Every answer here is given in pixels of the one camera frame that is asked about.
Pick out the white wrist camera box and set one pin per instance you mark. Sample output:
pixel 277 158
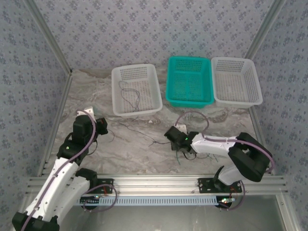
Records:
pixel 181 127
pixel 89 110

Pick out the aluminium frame cross rail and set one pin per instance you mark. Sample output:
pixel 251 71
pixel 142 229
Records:
pixel 156 184

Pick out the black controller board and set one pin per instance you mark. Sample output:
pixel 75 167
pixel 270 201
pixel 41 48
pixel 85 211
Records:
pixel 89 202
pixel 226 203

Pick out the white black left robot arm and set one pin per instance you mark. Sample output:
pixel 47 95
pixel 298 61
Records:
pixel 60 178

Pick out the aluminium frame leg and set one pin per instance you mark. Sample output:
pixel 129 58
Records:
pixel 286 214

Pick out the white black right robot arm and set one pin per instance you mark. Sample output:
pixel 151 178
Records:
pixel 216 144

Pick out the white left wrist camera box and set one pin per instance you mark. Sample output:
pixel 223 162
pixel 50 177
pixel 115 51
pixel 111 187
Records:
pixel 89 110

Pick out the white perforated plastic basket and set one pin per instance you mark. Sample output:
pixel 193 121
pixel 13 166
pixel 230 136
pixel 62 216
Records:
pixel 235 84
pixel 149 79

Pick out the aluminium corner post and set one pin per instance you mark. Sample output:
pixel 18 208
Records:
pixel 264 29
pixel 48 38

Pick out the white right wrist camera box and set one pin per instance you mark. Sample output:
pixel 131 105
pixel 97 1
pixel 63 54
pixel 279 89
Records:
pixel 181 127

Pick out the teal perforated plastic basket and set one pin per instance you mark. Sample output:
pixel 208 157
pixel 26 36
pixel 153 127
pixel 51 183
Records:
pixel 190 81

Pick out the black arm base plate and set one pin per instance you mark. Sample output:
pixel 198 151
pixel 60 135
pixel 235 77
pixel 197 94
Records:
pixel 205 186
pixel 106 186

